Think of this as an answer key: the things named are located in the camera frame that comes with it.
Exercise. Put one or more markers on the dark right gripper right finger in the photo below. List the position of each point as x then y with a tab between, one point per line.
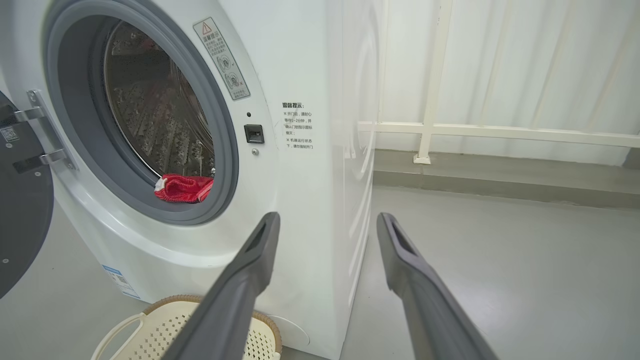
430	310

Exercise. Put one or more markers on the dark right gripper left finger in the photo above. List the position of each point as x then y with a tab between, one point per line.
230	300

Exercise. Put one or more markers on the red and white garment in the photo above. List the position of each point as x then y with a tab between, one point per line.
182	189

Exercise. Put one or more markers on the black round glass washer door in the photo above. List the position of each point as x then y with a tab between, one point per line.
25	215

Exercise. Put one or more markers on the cream perforated laundry basket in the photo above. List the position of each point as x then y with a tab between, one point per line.
160	330

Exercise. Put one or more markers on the white front-load washing machine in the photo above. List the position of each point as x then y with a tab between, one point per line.
300	200

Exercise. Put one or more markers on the grey rubber door gasket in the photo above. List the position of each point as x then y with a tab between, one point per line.
222	165

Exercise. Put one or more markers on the black door lock latch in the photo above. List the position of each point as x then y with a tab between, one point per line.
254	134

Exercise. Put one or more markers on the metal door hinge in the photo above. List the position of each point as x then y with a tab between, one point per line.
45	135

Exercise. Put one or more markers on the round white filter cover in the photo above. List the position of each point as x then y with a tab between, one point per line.
292	332

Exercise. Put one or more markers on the blue energy label sticker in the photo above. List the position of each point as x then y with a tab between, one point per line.
120	282

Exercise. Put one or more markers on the perforated steel washer drum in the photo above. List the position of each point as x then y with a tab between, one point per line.
150	115

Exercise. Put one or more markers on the white metal railing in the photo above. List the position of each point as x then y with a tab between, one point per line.
430	75

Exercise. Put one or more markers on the grey warning sticker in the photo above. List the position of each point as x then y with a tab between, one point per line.
221	59

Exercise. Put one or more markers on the white QR code sticker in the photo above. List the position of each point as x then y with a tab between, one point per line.
9	134

